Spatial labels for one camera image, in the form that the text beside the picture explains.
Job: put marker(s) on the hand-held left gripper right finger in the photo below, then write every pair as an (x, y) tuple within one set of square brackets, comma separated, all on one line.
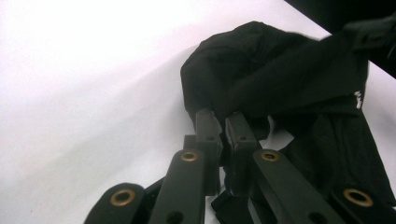
[(241, 140)]

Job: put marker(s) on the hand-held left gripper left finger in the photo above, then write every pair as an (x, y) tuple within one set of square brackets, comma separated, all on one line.
[(207, 140)]

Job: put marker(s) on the black pants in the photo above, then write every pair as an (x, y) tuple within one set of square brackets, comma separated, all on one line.
[(274, 71)]

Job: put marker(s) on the white table cover board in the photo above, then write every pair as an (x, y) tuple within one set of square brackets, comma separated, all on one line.
[(77, 77)]

